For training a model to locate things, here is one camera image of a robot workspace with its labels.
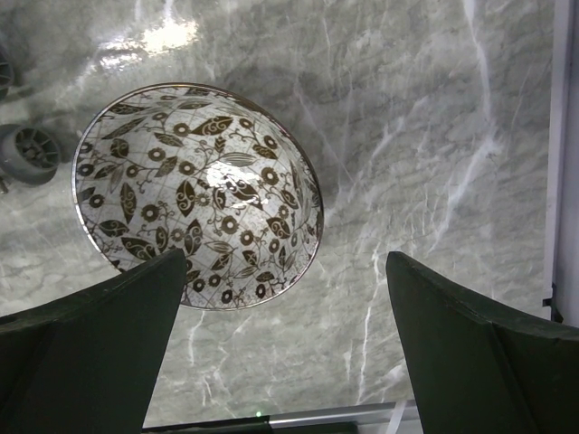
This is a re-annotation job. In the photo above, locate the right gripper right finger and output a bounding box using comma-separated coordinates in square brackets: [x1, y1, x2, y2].
[386, 251, 578, 433]

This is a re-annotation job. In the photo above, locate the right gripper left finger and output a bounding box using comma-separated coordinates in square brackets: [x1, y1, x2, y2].
[1, 250, 186, 433]

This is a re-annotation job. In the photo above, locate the grey wire dish rack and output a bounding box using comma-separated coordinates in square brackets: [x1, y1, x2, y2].
[0, 44, 64, 193]

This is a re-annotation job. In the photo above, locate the black leaf pattern bowl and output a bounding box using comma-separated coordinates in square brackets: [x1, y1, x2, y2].
[72, 83, 324, 311]

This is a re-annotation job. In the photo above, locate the aluminium frame rail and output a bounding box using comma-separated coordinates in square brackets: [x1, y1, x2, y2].
[144, 0, 579, 434]

